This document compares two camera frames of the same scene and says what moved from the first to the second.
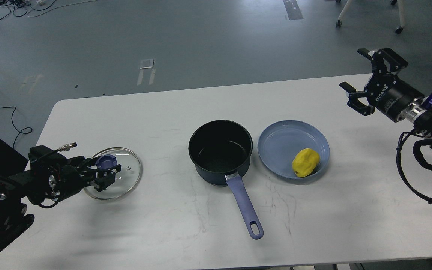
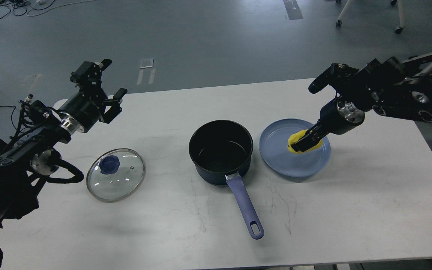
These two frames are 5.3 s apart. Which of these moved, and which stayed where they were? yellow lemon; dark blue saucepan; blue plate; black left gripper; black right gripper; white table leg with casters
Moved: yellow lemon; black left gripper; black right gripper
Stayed: white table leg with casters; dark blue saucepan; blue plate
